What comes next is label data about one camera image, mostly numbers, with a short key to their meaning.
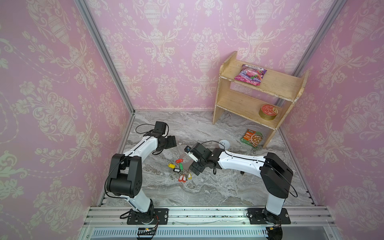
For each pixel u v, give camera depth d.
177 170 0.90
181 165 0.91
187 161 0.94
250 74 0.75
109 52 0.88
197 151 0.67
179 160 0.95
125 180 0.46
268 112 0.86
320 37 0.78
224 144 0.95
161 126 0.74
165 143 0.80
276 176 0.46
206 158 0.65
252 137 1.03
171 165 0.92
